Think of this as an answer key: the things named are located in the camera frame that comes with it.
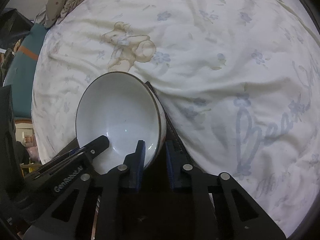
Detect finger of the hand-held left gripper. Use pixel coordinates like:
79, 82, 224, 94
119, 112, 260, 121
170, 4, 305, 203
74, 135, 110, 160

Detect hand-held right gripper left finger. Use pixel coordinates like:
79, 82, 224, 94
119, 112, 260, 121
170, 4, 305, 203
22, 140, 146, 240

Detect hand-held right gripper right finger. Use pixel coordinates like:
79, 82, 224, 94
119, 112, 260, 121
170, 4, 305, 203
165, 140, 287, 240

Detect white bowl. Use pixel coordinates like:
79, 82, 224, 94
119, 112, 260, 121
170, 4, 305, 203
75, 71, 167, 176

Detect white printed blanket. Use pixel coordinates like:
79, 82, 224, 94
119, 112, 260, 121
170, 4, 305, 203
30, 0, 320, 239

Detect teal cushion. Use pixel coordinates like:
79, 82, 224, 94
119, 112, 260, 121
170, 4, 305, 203
3, 23, 48, 119

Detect dark cloth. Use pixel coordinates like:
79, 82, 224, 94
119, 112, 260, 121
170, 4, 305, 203
0, 7, 34, 51

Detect beige patterned quilt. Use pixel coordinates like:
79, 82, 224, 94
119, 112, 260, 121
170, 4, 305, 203
34, 0, 112, 28

